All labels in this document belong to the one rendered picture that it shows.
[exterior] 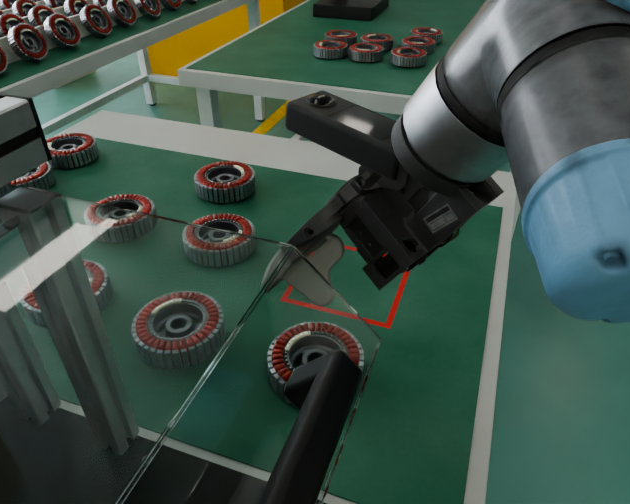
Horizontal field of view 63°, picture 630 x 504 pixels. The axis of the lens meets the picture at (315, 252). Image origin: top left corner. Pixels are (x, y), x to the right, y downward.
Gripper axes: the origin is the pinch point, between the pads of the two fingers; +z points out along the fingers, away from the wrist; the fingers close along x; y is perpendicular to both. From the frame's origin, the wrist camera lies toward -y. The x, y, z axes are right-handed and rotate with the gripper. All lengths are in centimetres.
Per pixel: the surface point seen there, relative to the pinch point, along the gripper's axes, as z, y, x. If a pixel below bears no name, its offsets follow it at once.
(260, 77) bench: 63, -66, 68
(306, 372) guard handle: -19.8, 8.5, -18.8
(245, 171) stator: 34.0, -26.6, 23.1
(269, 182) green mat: 36, -24, 28
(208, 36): 204, -208, 186
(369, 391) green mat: 11.7, 15.2, 2.5
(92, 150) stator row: 52, -53, 8
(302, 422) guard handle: -21.9, 10.0, -21.3
